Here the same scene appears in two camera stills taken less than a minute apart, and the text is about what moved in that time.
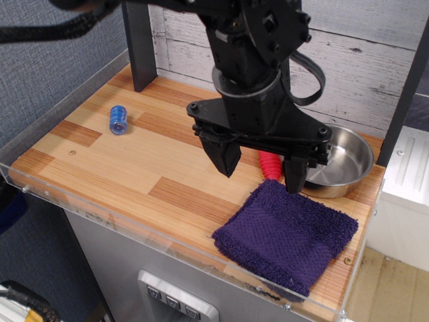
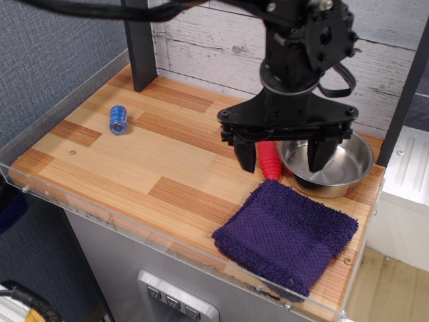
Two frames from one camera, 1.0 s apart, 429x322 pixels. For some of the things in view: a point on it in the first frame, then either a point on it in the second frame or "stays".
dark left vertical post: (141, 42) stays
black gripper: (267, 114) -> (279, 114)
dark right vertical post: (403, 110) stays
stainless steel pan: (350, 157) stays
